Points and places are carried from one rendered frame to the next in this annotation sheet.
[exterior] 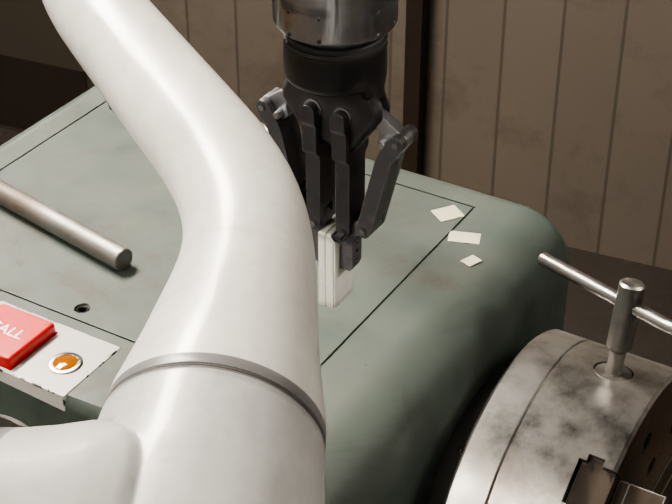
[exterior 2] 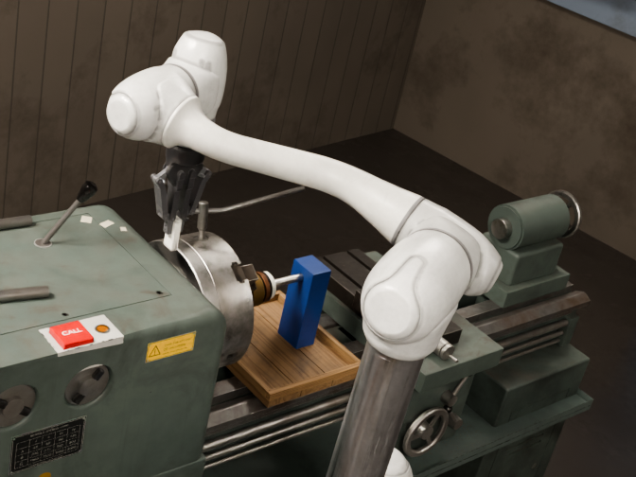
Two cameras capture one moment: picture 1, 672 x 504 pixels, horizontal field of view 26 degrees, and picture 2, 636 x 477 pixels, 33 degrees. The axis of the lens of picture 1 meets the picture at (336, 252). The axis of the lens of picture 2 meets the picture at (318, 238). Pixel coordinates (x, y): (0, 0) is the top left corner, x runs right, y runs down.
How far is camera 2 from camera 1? 180 cm
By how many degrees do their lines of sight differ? 64
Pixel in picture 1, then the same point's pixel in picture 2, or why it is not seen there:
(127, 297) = (68, 302)
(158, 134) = (316, 170)
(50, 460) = (444, 224)
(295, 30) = not seen: hidden behind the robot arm
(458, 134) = not seen: outside the picture
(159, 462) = (448, 216)
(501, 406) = (196, 265)
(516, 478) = (220, 283)
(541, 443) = (217, 268)
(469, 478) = (208, 292)
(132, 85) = (295, 162)
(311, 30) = not seen: hidden behind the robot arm
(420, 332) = (155, 256)
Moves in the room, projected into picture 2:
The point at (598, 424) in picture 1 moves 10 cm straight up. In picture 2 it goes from (223, 253) to (231, 213)
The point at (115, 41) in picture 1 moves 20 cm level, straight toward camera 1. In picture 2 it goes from (277, 152) to (390, 183)
